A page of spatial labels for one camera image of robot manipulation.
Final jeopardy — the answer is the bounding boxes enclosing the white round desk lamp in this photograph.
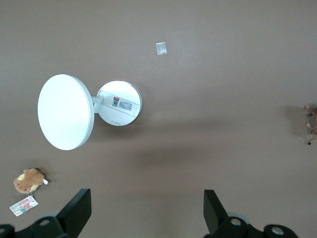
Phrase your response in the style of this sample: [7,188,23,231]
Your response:
[37,74,144,151]

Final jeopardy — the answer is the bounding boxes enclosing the brown lion statue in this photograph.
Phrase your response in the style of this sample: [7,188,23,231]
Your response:
[304,104,317,146]

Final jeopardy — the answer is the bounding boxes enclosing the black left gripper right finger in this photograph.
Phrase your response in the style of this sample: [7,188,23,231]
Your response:
[203,189,255,238]

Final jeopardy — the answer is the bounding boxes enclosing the brown plush toy keychain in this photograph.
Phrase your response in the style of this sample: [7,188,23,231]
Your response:
[13,168,49,193]

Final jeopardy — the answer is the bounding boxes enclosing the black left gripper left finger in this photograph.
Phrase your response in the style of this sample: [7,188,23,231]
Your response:
[29,188,92,238]

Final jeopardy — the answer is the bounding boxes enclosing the printed card tag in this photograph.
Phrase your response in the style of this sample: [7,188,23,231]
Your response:
[9,195,39,217]

